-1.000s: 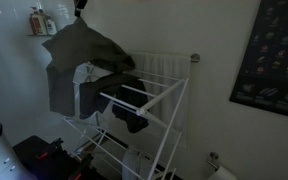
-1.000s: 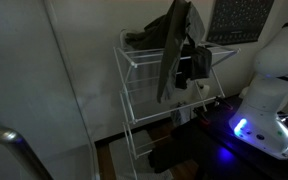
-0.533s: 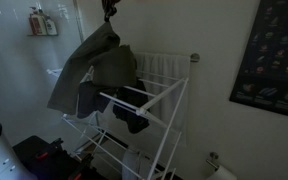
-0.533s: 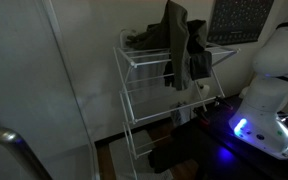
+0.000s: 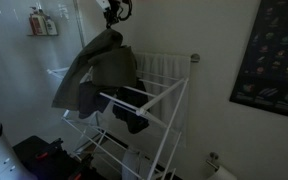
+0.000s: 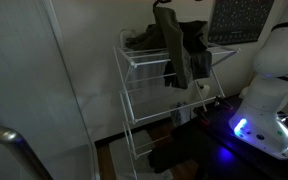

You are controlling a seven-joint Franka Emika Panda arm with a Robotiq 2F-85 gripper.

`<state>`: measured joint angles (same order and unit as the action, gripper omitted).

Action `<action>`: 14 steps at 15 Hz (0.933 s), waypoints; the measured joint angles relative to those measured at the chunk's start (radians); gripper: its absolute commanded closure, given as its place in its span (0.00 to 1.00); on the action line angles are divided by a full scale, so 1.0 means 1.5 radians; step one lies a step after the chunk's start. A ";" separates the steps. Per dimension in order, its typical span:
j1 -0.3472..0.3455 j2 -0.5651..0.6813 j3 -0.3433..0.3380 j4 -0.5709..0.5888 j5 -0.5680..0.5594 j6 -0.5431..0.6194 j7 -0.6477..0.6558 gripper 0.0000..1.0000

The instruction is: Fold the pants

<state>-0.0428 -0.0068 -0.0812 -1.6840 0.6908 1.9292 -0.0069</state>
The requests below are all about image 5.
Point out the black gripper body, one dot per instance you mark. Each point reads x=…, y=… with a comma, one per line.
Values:
x=114, y=9

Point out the olive green pants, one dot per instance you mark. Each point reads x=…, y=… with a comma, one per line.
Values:
x=110, y=63

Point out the white pump bottle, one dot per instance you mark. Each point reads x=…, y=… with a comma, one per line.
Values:
x=51, y=26

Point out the red label pump bottle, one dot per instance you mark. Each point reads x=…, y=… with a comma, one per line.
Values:
x=37, y=25

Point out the dark grey garment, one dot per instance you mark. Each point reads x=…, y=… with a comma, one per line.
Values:
x=132, y=113

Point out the white cloth on rack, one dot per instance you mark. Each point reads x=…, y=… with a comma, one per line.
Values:
x=130, y=165

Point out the chrome toilet paper holder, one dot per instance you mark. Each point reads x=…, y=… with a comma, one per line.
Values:
x=212, y=159

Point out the white toilet paper roll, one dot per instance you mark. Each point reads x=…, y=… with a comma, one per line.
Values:
x=222, y=174

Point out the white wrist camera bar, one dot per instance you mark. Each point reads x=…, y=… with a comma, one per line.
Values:
x=102, y=4

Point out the white wall towel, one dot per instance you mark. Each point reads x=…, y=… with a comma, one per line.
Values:
x=165, y=66

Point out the chrome towel bar mount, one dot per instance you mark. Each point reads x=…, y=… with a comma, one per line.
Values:
x=195, y=58

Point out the dark wall poster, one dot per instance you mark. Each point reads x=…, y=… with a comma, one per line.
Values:
x=274, y=56

